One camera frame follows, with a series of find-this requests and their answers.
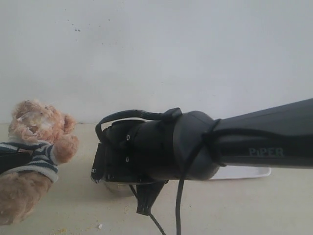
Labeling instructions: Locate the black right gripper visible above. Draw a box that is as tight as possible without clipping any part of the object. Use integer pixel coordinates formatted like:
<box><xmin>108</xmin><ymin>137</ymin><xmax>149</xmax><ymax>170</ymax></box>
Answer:
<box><xmin>90</xmin><ymin>121</ymin><xmax>147</xmax><ymax>185</ymax></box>

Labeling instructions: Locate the brown teddy bear striped sweater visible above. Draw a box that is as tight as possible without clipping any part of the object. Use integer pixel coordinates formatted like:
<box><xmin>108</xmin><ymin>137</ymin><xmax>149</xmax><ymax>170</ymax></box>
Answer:
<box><xmin>0</xmin><ymin>100</ymin><xmax>79</xmax><ymax>226</ymax></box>

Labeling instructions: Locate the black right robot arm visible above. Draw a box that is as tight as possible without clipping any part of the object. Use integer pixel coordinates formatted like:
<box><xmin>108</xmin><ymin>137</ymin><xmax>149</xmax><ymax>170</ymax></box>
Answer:
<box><xmin>90</xmin><ymin>99</ymin><xmax>313</xmax><ymax>185</ymax></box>

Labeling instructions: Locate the steel bowl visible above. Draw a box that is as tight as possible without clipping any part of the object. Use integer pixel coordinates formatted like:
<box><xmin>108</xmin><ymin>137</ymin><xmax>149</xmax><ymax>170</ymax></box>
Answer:
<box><xmin>104</xmin><ymin>182</ymin><xmax>134</xmax><ymax>197</ymax></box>

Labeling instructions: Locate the white plastic tray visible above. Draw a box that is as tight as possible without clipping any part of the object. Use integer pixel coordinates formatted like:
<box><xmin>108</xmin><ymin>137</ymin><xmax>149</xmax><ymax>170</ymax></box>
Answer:
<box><xmin>211</xmin><ymin>166</ymin><xmax>271</xmax><ymax>180</ymax></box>

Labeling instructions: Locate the black ribbon cable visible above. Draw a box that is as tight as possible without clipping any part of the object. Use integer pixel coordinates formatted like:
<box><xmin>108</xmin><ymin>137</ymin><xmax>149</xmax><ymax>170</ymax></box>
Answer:
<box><xmin>95</xmin><ymin>107</ymin><xmax>183</xmax><ymax>145</ymax></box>

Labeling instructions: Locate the black round cable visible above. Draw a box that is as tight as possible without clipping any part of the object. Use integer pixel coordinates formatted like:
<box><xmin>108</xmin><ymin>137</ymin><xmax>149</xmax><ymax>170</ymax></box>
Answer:
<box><xmin>175</xmin><ymin>119</ymin><xmax>313</xmax><ymax>235</ymax></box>

